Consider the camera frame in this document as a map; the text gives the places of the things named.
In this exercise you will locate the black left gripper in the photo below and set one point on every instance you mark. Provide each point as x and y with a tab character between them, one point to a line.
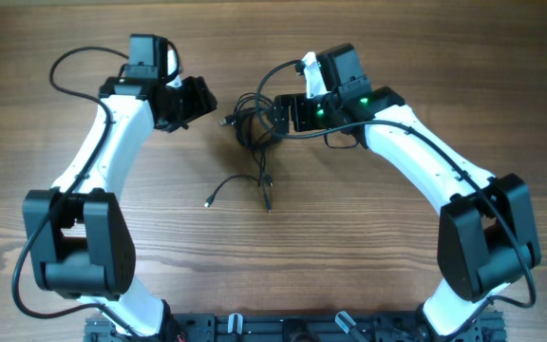
199	98

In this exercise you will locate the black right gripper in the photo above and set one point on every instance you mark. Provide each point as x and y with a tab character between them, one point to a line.
282	115

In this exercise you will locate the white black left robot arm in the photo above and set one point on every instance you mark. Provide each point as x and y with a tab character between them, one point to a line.
79	253

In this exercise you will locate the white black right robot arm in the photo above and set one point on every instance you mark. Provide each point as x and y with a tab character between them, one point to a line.
487	236

